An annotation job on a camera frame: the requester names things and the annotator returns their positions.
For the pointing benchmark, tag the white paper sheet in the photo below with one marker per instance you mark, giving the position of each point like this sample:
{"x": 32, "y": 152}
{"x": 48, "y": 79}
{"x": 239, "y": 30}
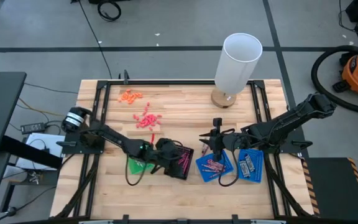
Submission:
{"x": 42, "y": 140}

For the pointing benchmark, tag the red crayon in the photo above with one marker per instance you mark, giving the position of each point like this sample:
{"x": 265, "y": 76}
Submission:
{"x": 152, "y": 138}

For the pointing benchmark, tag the black yellow-striped floor platform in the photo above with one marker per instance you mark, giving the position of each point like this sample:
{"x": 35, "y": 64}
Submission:
{"x": 331, "y": 186}

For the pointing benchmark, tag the blue plastic basket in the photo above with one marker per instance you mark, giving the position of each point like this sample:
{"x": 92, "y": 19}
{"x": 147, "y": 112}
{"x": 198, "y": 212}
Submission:
{"x": 204, "y": 177}
{"x": 258, "y": 174}

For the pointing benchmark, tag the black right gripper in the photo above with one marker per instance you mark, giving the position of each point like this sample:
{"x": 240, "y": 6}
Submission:
{"x": 228, "y": 141}

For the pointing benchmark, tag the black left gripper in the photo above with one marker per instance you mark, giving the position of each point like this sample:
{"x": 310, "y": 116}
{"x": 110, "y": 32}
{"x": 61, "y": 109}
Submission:
{"x": 168, "y": 154}

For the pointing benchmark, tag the white shade wooden table lamp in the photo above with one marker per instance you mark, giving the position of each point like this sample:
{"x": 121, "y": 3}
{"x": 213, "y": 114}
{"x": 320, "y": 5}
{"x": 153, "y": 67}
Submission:
{"x": 238, "y": 62}

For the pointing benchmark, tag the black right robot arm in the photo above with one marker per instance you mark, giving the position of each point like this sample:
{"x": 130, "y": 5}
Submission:
{"x": 291, "y": 119}

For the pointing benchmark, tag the black plastic basket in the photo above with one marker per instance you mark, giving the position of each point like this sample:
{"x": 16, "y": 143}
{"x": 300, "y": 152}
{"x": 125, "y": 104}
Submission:
{"x": 186, "y": 175}

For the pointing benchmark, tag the green plastic basket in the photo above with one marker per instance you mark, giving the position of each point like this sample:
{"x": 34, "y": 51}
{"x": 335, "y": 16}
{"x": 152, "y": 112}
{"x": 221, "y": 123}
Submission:
{"x": 135, "y": 169}

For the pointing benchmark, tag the black aluminium table frame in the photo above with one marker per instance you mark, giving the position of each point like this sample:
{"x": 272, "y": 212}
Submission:
{"x": 179, "y": 82}

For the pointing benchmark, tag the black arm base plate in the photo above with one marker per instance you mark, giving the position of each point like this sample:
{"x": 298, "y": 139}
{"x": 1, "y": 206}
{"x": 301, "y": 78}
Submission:
{"x": 73, "y": 150}
{"x": 295, "y": 150}

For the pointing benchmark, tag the grey black-tipped crayon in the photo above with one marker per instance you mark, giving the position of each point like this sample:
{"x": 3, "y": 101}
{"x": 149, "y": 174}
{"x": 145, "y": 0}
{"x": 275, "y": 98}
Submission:
{"x": 246, "y": 170}
{"x": 252, "y": 164}
{"x": 242, "y": 168}
{"x": 249, "y": 162}

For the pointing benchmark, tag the metal keys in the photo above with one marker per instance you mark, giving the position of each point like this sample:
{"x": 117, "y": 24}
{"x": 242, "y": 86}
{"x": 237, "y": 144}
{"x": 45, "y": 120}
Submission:
{"x": 33, "y": 177}

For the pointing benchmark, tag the black power adapter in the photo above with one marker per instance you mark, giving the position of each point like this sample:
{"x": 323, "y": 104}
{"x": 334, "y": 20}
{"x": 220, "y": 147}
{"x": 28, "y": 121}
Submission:
{"x": 33, "y": 128}

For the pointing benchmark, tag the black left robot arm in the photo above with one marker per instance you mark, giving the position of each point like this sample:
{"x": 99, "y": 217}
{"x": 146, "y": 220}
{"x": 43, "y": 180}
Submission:
{"x": 117, "y": 140}

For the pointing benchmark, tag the black beam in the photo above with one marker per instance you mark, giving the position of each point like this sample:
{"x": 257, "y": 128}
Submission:
{"x": 30, "y": 152}

